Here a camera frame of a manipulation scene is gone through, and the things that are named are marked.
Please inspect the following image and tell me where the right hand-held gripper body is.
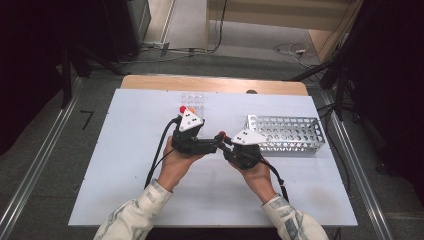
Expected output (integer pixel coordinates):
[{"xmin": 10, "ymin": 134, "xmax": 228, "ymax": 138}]
[{"xmin": 222, "ymin": 129, "xmax": 268, "ymax": 170}]

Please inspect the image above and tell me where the metal floor rail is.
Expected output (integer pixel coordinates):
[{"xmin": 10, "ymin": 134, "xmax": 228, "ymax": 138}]
[
  {"xmin": 0, "ymin": 76, "xmax": 84, "ymax": 240},
  {"xmin": 321, "ymin": 89, "xmax": 396, "ymax": 240}
]

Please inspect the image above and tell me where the person's right hand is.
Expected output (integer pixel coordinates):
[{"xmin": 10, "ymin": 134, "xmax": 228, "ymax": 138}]
[{"xmin": 229, "ymin": 160, "xmax": 278, "ymax": 205}]

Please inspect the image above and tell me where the dark curtain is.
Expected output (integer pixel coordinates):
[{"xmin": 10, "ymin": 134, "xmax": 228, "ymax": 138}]
[
  {"xmin": 349, "ymin": 0, "xmax": 424, "ymax": 203},
  {"xmin": 0, "ymin": 0, "xmax": 66, "ymax": 155}
]

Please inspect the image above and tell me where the dark cabinet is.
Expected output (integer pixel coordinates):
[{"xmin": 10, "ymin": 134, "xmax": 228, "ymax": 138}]
[{"xmin": 99, "ymin": 0, "xmax": 152, "ymax": 63}]

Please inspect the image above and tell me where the white floor cable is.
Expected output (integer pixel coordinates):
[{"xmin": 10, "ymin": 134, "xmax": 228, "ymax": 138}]
[{"xmin": 273, "ymin": 41, "xmax": 315, "ymax": 70}]

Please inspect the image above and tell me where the person's left hand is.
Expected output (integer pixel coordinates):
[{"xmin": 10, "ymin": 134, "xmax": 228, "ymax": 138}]
[{"xmin": 156, "ymin": 135, "xmax": 205, "ymax": 193}]

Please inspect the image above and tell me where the left hand-held gripper cable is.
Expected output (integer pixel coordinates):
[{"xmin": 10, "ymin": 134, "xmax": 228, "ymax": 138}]
[{"xmin": 144, "ymin": 115, "xmax": 183, "ymax": 190}]

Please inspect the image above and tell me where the clear acrylic test tube rack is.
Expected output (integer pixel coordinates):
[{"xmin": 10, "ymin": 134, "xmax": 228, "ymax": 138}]
[{"xmin": 179, "ymin": 93, "xmax": 205, "ymax": 116}]

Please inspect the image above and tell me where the black cable beside table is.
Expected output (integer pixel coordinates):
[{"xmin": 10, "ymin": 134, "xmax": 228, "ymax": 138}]
[{"xmin": 316, "ymin": 103, "xmax": 353, "ymax": 195}]

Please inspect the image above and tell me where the beige wooden furniture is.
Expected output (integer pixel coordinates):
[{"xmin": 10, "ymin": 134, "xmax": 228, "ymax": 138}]
[{"xmin": 205, "ymin": 0, "xmax": 364, "ymax": 63}]

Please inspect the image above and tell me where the black stand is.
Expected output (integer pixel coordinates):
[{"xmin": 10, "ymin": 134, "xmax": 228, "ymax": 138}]
[
  {"xmin": 289, "ymin": 56, "xmax": 355, "ymax": 122},
  {"xmin": 59, "ymin": 43, "xmax": 128, "ymax": 110}
]

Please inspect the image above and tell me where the wooden table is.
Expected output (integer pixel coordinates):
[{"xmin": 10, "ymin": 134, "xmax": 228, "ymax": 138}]
[{"xmin": 120, "ymin": 74, "xmax": 309, "ymax": 97}]

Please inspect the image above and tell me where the right hand-held gripper cable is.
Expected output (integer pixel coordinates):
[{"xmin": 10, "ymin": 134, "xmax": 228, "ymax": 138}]
[{"xmin": 259, "ymin": 158, "xmax": 290, "ymax": 203}]

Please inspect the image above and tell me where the black floor cable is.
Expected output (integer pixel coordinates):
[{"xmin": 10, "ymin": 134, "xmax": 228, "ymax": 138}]
[{"xmin": 186, "ymin": 0, "xmax": 229, "ymax": 56}]

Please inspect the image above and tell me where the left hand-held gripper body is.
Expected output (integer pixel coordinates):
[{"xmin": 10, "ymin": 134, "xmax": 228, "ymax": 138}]
[{"xmin": 170, "ymin": 107, "xmax": 205, "ymax": 157}]

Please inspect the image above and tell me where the hand-held gripper cable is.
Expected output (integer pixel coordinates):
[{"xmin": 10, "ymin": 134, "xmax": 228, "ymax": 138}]
[
  {"xmin": 259, "ymin": 158, "xmax": 290, "ymax": 203},
  {"xmin": 144, "ymin": 115, "xmax": 183, "ymax": 190}
]

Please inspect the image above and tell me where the metal test tube rack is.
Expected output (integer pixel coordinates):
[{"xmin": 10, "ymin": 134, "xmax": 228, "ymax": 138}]
[{"xmin": 244, "ymin": 114, "xmax": 327, "ymax": 155}]

